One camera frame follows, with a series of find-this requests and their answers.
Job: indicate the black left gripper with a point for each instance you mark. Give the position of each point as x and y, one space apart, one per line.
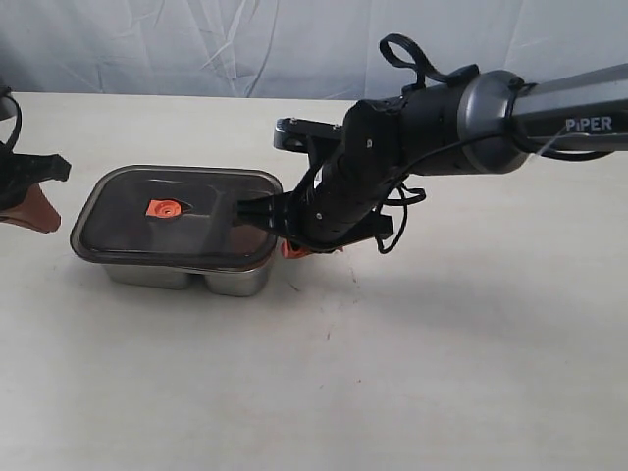
23 202

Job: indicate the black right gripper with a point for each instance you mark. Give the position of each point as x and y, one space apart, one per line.
338 202

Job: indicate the dark transparent lunch box lid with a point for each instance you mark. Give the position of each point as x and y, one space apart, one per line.
175 217

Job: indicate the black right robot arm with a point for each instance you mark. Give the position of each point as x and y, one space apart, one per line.
472 124

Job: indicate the stainless steel lunch box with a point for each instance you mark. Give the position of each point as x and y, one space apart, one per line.
233 282

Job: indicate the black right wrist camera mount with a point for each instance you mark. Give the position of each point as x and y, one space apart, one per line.
315 139

